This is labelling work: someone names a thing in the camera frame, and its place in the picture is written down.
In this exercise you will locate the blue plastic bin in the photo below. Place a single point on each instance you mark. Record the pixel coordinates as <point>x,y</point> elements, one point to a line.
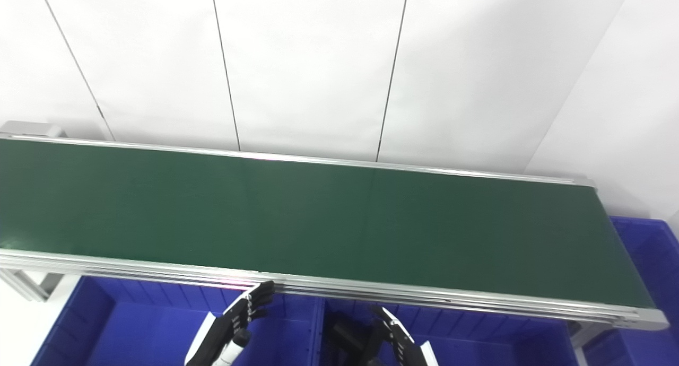
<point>652,270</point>
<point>132,329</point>
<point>493,342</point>

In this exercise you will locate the aluminium conveyor leg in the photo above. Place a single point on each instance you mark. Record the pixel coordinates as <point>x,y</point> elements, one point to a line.
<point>29,284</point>
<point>586,334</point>

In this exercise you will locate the grey conveyor end housing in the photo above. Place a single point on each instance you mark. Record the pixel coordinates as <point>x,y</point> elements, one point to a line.
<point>32,129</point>

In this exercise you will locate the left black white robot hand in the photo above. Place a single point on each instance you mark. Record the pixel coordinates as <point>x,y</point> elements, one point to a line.
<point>228,329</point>

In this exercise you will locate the green conveyor belt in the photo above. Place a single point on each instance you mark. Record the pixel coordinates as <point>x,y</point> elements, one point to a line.
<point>265,217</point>
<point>371,289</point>

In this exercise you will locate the black cylinder block part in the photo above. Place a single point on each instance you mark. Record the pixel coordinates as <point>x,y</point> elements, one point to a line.
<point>347,337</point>

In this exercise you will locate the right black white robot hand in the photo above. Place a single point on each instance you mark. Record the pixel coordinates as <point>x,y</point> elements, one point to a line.
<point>400,350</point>

